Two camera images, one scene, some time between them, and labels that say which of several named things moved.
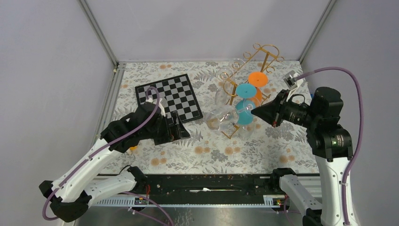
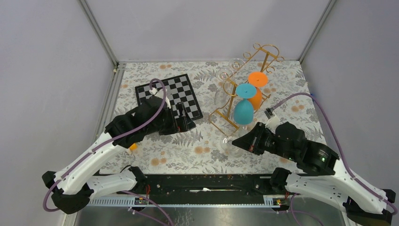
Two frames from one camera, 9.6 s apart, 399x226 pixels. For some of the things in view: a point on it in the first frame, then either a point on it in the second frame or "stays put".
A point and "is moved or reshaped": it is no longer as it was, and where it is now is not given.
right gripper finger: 269,114 to 248,143
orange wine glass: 258,79 stays put
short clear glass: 221,117 to 246,128
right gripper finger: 270,111 to 250,141
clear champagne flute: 224,77 stays put
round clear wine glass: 247,132 is moved or reshaped
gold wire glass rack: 248,87 stays put
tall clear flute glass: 236,64 stays put
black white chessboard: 176,93 stays put
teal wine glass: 243,106 stays put
